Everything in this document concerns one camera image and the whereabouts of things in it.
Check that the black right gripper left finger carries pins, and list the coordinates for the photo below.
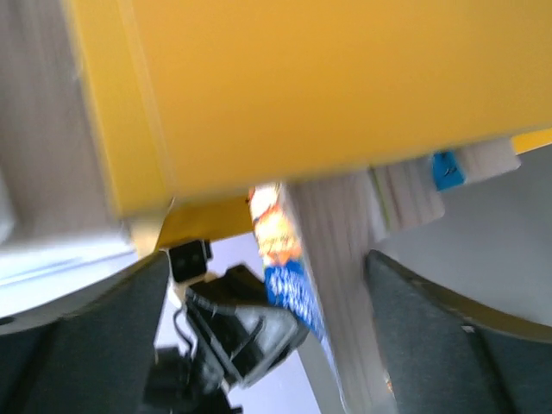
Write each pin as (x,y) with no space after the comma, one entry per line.
(88,351)

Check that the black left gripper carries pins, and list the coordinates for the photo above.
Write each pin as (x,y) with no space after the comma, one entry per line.
(238,336)

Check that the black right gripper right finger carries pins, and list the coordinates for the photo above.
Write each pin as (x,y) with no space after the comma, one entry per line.
(446,353)

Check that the blue 39-storey book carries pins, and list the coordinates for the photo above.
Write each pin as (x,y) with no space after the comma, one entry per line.
(313,238)

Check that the light green 65-storey book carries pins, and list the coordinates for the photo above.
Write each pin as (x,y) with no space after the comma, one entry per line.
(405,195)

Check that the blue 26-storey book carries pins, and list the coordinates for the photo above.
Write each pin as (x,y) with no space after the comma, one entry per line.
(473,163)

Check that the yellow wooden shelf cabinet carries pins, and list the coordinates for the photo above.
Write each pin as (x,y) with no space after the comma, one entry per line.
(194,102)

